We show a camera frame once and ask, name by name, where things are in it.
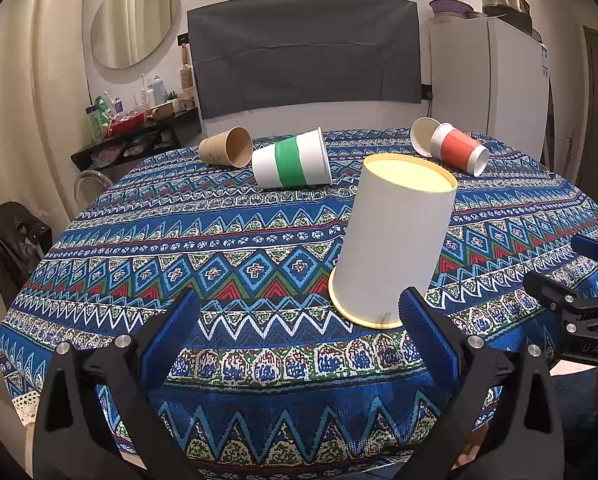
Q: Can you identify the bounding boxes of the chair with dark jacket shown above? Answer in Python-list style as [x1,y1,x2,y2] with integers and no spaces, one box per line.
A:
[0,201,54,311]

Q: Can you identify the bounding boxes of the white cup with red band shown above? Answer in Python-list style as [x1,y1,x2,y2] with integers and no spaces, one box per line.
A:
[430,122,490,177]

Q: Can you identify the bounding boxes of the oval wall mirror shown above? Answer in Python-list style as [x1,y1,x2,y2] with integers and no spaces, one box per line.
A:
[90,0,182,70]

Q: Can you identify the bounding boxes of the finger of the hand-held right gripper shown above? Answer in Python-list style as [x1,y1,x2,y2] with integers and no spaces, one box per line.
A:
[571,234,598,267]
[523,270,598,313]

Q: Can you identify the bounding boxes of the red basket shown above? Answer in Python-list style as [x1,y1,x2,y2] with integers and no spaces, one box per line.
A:
[108,111,147,137]

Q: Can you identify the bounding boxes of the plain white paper cup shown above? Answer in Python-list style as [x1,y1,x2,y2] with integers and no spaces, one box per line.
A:
[410,117,440,157]

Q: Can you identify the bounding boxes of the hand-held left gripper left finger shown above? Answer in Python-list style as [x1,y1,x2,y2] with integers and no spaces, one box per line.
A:
[33,289,201,480]

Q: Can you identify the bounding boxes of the black wall shelf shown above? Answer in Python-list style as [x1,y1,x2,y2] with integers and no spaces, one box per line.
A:
[70,109,203,171]

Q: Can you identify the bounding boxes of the beige curtain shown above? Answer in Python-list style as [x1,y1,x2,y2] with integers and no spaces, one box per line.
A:
[26,0,104,216]

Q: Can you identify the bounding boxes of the blue patterned tablecloth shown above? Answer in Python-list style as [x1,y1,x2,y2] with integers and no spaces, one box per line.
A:
[0,127,598,480]

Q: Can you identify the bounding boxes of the metal pot with lid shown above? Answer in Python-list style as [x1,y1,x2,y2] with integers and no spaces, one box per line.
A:
[480,0,531,18]

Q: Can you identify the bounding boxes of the clear chair backrest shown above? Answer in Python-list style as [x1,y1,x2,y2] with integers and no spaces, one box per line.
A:
[74,170,114,207]

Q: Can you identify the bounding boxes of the white refrigerator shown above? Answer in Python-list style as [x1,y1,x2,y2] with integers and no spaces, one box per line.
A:
[425,15,550,161]

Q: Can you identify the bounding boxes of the white lace cloth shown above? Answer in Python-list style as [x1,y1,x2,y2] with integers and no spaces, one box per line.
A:
[9,389,44,428]

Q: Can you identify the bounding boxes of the grey covered television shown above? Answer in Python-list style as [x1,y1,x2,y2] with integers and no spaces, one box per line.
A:
[186,0,424,121]

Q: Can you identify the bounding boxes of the wooden hairbrush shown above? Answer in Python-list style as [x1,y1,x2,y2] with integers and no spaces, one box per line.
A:
[180,45,194,93]

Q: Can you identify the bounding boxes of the white cup with yellow rim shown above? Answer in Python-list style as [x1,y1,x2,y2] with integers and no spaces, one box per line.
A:
[328,154,458,330]

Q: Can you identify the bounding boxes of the purple bowl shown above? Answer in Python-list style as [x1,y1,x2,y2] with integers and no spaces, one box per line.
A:
[429,0,474,18]

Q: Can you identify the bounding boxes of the white cup with green band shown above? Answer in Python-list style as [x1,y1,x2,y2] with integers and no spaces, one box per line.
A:
[251,127,334,190]

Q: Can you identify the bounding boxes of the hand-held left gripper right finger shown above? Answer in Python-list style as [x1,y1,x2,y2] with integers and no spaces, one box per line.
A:
[399,287,566,480]

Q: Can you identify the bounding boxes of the brown paper cup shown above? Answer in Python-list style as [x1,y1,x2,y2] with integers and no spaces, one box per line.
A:
[198,126,254,169]

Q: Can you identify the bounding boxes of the green bottle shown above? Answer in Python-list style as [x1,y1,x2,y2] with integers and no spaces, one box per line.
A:
[92,96,112,142]

